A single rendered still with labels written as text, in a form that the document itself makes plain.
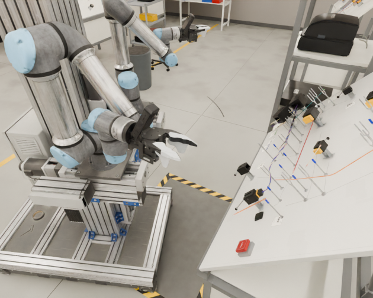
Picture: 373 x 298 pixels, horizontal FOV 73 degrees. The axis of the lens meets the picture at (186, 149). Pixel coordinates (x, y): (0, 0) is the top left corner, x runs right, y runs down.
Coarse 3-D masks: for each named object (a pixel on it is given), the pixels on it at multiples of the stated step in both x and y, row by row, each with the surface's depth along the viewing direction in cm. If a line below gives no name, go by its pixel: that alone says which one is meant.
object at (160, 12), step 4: (128, 0) 642; (152, 4) 652; (156, 4) 668; (160, 4) 686; (132, 8) 626; (136, 8) 622; (140, 8) 612; (148, 8) 640; (152, 8) 656; (156, 8) 673; (160, 8) 691; (136, 12) 628; (140, 12) 619; (148, 12) 645; (152, 12) 661; (156, 12) 678; (160, 12) 697; (164, 24) 731
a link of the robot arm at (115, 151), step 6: (102, 144) 83; (108, 144) 82; (114, 144) 83; (120, 144) 84; (126, 144) 87; (108, 150) 84; (114, 150) 84; (120, 150) 86; (108, 156) 86; (114, 156) 85; (120, 156) 86; (126, 156) 90; (114, 162) 87; (120, 162) 88
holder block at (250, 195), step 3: (252, 189) 114; (246, 192) 116; (249, 192) 114; (252, 192) 112; (246, 195) 114; (249, 195) 111; (252, 195) 111; (243, 198) 114; (246, 198) 113; (249, 198) 112; (252, 198) 111; (255, 198) 111; (258, 198) 112; (246, 201) 113; (249, 201) 113; (252, 201) 112; (255, 201) 112; (249, 204) 114
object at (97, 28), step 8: (80, 0) 476; (88, 0) 486; (96, 0) 504; (80, 8) 471; (88, 8) 484; (96, 8) 498; (88, 16) 479; (96, 16) 488; (104, 16) 507; (88, 24) 480; (96, 24) 496; (104, 24) 515; (88, 32) 485; (96, 32) 502; (104, 32) 521; (88, 40) 491; (96, 40) 508; (104, 40) 525
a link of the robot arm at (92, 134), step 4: (84, 124) 109; (88, 124) 110; (84, 128) 108; (88, 128) 107; (92, 128) 107; (84, 132) 107; (88, 132) 108; (92, 132) 108; (96, 132) 108; (88, 136) 107; (92, 136) 108; (96, 136) 109; (92, 140) 107; (96, 140) 109; (96, 144) 109; (100, 144) 111; (96, 148) 110; (100, 148) 114; (96, 152) 115; (100, 152) 115
